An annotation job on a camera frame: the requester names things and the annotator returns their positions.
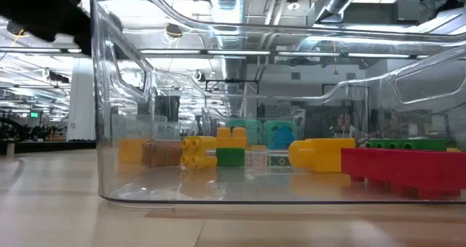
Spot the brown toy brick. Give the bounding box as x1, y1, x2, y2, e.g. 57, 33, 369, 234
141, 140, 184, 168

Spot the small orange-yellow toy brick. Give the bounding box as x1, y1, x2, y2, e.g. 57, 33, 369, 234
181, 136, 218, 169

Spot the yellow two-stud toy brick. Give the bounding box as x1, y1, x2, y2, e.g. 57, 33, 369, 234
214, 127, 249, 150

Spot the white card box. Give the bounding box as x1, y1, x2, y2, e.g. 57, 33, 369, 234
244, 149, 269, 168

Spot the blue sloped toy brick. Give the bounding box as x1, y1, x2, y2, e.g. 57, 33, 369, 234
268, 125, 296, 150

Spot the green long toy brick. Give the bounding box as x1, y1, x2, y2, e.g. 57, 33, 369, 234
365, 138, 448, 152

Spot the red long toy brick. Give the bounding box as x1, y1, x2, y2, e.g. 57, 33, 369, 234
340, 147, 466, 200

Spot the black ceiling projector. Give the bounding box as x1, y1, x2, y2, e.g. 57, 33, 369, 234
47, 71, 70, 85

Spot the white pillar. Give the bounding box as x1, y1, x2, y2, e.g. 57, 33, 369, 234
67, 57, 96, 142

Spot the black ceiling device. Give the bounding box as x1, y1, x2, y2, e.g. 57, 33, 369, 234
165, 23, 183, 39

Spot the small dark green brick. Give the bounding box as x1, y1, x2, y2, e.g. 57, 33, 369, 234
215, 147, 245, 168

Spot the large clear plastic bin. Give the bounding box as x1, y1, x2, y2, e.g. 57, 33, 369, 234
88, 0, 466, 206

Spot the person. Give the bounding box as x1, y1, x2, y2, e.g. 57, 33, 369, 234
336, 111, 360, 138

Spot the silver round ventilation duct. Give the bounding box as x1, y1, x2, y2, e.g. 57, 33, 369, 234
209, 0, 252, 120

